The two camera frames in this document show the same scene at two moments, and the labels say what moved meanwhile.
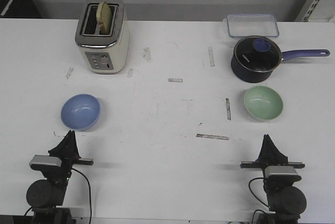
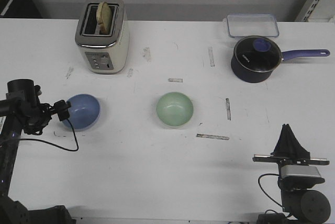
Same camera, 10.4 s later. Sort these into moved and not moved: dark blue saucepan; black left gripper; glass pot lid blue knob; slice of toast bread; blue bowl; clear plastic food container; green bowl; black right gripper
Moved: black right gripper; green bowl; black left gripper
Not moved: glass pot lid blue knob; slice of toast bread; dark blue saucepan; clear plastic food container; blue bowl
